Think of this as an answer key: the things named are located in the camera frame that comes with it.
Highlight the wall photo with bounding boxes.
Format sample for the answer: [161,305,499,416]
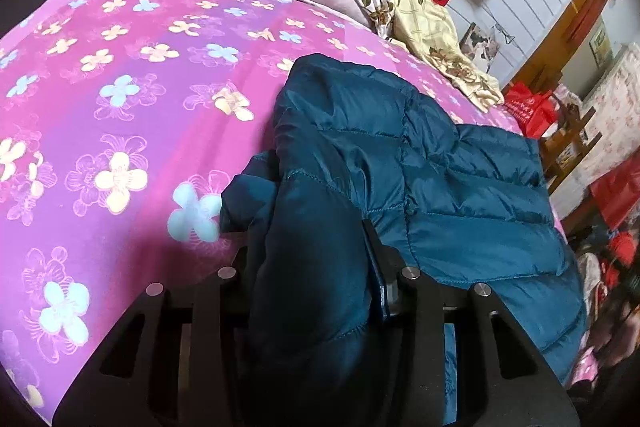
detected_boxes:
[460,23,501,60]

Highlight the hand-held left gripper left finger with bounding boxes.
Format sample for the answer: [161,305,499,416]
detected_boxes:
[52,232,251,427]

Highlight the pink floral bed sheet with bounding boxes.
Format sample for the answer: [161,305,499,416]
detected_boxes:
[0,0,596,413]

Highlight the red shopping bag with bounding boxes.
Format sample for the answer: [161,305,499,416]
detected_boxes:
[502,81,558,138]

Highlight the teal down jacket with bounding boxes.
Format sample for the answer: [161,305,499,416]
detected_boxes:
[219,53,588,427]

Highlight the yellow brown floral quilt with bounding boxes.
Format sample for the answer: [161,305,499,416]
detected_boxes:
[162,0,506,112]

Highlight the wooden door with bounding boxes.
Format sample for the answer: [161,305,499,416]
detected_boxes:
[515,0,607,84]

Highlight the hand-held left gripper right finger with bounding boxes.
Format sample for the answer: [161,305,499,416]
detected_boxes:
[362,218,583,427]

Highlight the floral white cloth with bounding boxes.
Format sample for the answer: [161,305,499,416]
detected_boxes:
[580,47,640,172]

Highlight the wooden chair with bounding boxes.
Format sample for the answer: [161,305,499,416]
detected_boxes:
[542,107,603,195]

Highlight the red cloth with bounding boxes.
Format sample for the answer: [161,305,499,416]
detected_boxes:
[590,157,640,228]
[605,231,640,269]

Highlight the framed wall picture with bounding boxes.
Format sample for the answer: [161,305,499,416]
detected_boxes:
[589,29,614,68]

